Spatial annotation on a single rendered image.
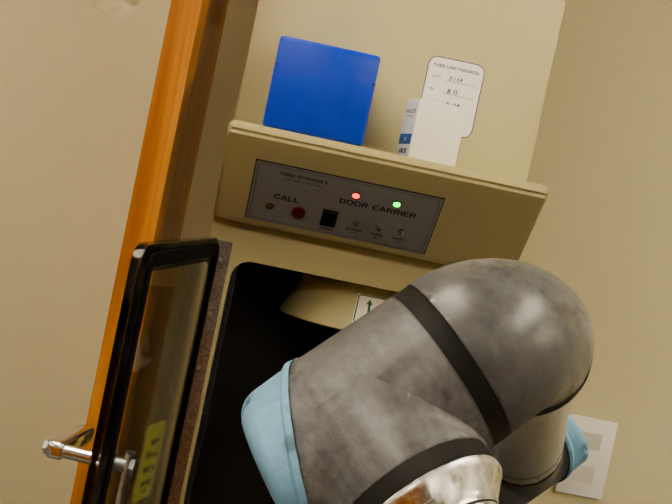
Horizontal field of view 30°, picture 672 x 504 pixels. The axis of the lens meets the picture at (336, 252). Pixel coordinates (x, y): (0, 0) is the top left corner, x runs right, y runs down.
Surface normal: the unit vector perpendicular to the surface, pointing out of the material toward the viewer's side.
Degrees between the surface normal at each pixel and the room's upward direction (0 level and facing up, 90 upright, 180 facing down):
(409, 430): 44
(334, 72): 90
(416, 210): 135
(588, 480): 90
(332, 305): 66
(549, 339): 73
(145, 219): 90
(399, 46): 90
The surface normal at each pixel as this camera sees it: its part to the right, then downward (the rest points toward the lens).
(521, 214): -0.11, 0.74
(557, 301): 0.69, -0.48
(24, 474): 0.06, 0.07
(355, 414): -0.22, -0.49
